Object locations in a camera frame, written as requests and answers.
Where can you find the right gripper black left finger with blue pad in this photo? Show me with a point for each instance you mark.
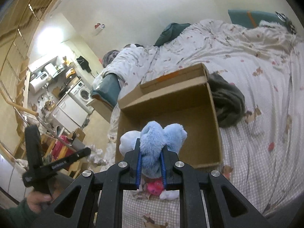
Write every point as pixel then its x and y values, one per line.
pixel 125 175

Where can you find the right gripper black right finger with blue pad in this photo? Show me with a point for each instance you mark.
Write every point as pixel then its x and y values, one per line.
pixel 177 175

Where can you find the pink rubber duck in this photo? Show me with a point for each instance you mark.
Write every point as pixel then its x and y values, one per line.
pixel 156 187

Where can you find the light blue plush toy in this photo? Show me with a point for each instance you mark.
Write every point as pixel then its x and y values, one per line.
pixel 153 138

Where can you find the green sleeve left forearm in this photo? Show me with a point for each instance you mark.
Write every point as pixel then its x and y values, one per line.
pixel 21 216

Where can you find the left hand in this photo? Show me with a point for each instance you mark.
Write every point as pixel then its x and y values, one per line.
pixel 36 199

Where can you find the pink red bag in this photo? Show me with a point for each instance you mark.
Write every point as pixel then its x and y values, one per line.
pixel 60 151

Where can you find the small cardboard box on floor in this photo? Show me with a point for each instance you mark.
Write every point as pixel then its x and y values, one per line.
pixel 78 134

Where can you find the white cabinet drawers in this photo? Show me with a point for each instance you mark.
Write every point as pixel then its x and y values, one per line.
pixel 69 114

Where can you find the brown cardboard box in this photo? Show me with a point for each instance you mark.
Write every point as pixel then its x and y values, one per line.
pixel 182 97

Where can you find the dark grey folded blanket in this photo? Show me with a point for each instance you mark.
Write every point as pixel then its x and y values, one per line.
pixel 229 102

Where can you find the white patterned duvet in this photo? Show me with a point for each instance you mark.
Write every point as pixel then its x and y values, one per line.
pixel 262 155

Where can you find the white kitchen appliance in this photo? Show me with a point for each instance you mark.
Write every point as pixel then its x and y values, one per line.
pixel 38 82

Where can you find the white washing machine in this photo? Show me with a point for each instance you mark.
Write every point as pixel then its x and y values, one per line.
pixel 80 93

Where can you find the black hanging bag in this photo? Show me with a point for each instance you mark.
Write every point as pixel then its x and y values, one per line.
pixel 84 64

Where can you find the dark green cushion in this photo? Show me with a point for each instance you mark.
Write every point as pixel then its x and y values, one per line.
pixel 172 31

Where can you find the teal pillow at headboard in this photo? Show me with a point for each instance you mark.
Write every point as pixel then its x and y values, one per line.
pixel 251 19

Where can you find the teal bed frame corner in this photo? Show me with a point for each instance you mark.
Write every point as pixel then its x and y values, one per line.
pixel 106 89

